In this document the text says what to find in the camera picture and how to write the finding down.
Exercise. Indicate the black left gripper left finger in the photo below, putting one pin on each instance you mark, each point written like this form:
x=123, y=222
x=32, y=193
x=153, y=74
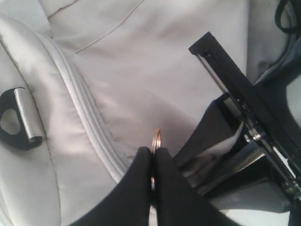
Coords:
x=128, y=204

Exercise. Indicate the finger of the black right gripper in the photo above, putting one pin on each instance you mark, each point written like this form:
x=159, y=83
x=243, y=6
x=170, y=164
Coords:
x=248, y=175
x=214, y=136

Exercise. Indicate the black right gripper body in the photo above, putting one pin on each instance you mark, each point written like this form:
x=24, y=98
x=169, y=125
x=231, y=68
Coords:
x=262, y=107

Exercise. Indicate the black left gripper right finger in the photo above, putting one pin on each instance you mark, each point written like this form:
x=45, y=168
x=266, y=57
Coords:
x=177, y=203

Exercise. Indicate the beige fabric duffel bag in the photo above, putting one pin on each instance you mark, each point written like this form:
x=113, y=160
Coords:
x=104, y=74

